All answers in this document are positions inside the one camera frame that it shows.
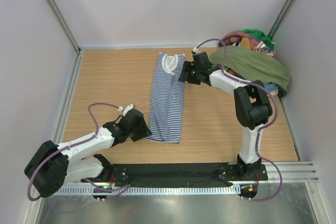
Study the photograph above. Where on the bright green garment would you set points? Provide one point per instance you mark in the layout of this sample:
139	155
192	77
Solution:
258	34

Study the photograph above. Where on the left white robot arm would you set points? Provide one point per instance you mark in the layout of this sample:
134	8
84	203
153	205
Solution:
54	165

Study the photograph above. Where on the blue white striped tank top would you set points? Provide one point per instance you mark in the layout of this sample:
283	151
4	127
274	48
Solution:
167	99

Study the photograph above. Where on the left aluminium frame post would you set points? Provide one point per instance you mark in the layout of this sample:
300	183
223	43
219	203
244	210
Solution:
62	22

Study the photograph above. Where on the slotted cable duct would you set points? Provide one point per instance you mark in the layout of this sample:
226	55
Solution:
73	190

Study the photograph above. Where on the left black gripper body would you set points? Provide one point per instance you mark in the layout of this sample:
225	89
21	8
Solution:
138	132

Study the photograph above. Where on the aluminium frame post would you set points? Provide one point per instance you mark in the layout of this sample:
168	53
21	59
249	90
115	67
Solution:
280	17
62	22

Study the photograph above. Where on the white plastic tray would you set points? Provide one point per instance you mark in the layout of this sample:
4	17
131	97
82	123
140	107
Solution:
274	92

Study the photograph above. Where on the olive green tank top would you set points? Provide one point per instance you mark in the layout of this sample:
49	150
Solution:
252	65

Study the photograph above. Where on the red patterned garment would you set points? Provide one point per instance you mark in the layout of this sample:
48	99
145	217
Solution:
237	38

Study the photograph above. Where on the right aluminium frame post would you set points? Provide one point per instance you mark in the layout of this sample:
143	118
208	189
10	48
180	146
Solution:
280	17

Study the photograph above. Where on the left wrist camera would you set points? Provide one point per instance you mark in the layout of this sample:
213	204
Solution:
125	110

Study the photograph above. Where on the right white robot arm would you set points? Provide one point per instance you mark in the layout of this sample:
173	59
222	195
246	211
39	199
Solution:
252	106

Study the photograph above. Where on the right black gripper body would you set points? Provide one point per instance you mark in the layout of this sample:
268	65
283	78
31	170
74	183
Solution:
192	76

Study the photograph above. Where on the teal blue garment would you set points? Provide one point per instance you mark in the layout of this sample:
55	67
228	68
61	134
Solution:
270	86

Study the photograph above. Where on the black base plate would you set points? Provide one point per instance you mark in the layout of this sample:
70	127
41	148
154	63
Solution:
184	175

